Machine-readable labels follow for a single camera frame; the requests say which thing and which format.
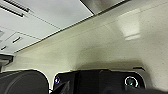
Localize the dark robot base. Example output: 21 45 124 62
53 69 148 94

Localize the white drawer unit beside microwave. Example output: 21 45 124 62
0 28 51 56

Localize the white sink base cabinet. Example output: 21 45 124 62
0 0 94 39

